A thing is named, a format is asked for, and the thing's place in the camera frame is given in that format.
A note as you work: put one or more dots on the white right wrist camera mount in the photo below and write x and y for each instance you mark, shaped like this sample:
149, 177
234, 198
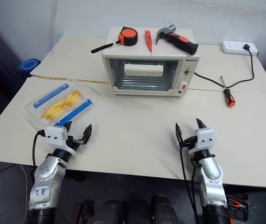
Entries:
205, 137

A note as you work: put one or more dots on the dark rounded shape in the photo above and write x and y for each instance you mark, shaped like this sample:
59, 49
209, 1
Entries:
163, 210
109, 212

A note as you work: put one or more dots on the glass oven door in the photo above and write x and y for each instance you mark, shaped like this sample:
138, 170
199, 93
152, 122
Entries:
144, 70

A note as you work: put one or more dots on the orange black hammer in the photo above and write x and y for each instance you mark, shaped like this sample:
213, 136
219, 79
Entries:
181, 42

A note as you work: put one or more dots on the yellow fries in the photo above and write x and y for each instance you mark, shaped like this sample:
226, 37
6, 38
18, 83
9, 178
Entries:
60, 106

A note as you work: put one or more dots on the white power strip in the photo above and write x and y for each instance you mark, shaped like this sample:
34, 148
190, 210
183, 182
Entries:
233, 46

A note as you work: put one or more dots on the orange test pen screwdriver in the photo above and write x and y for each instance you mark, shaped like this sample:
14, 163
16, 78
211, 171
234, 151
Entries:
148, 38

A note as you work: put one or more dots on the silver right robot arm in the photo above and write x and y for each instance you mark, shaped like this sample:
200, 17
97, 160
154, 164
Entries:
210, 172

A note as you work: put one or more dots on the orange black screwdriver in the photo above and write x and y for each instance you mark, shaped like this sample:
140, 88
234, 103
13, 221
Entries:
229, 99

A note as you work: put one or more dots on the black tool case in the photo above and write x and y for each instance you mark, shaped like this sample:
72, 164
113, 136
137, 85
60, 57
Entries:
244, 214

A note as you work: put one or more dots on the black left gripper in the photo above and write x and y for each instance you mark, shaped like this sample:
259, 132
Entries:
74, 141

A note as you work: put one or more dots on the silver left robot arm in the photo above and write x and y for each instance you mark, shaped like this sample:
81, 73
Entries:
46, 172

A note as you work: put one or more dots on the clear plastic container blue clips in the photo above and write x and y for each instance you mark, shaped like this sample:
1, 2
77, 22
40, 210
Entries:
33, 112

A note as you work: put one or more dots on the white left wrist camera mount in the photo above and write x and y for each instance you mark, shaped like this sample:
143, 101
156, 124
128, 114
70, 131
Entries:
54, 135

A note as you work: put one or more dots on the blue round object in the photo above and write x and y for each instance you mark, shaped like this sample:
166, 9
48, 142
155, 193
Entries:
29, 65

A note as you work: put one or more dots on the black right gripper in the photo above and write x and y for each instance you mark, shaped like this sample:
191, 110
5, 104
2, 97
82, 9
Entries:
189, 142

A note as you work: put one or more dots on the orange black tape measure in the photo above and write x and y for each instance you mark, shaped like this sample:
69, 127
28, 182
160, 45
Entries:
128, 35

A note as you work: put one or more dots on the cream toaster oven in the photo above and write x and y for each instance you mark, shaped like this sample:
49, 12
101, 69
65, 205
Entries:
188, 61

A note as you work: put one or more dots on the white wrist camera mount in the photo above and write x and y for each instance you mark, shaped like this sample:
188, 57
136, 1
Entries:
205, 137
54, 135

